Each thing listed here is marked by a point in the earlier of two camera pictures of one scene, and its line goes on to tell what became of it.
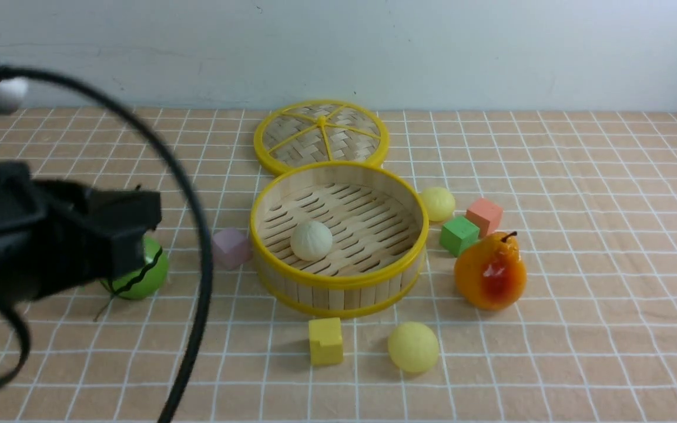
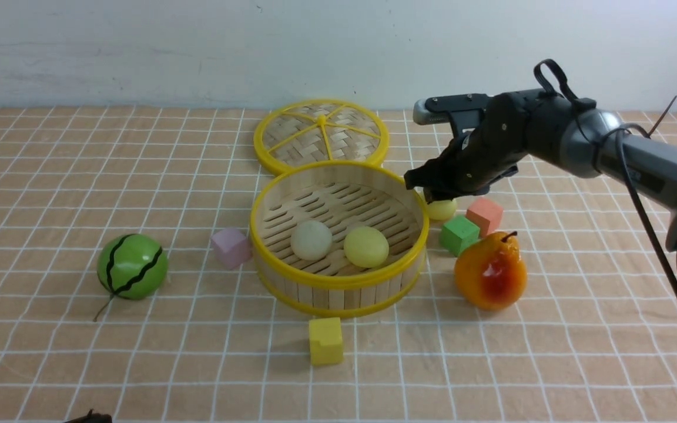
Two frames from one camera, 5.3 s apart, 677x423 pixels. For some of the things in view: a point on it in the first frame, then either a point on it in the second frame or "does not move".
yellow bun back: [439, 202] does not move
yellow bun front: [413, 346] → [366, 247]
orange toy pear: [490, 273] does not move
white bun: [311, 240] does not move
